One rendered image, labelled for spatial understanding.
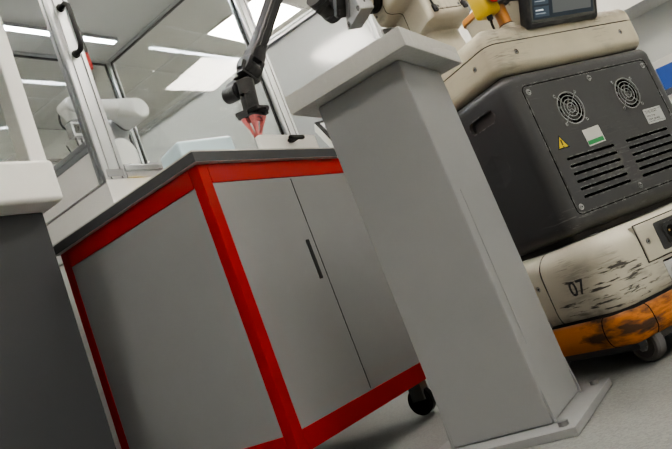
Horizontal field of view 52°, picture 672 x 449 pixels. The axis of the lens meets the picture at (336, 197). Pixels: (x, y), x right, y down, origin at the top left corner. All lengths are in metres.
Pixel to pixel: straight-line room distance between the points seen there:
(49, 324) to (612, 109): 1.41
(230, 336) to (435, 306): 0.46
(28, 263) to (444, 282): 0.93
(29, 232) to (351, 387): 0.82
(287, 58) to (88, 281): 2.64
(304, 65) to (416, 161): 2.90
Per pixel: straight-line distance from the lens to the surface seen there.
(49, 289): 1.71
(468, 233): 1.27
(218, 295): 1.52
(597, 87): 1.83
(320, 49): 4.11
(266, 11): 2.49
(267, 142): 2.16
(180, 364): 1.65
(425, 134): 1.29
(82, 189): 2.25
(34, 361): 1.65
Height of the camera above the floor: 0.30
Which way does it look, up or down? 10 degrees up
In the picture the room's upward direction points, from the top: 22 degrees counter-clockwise
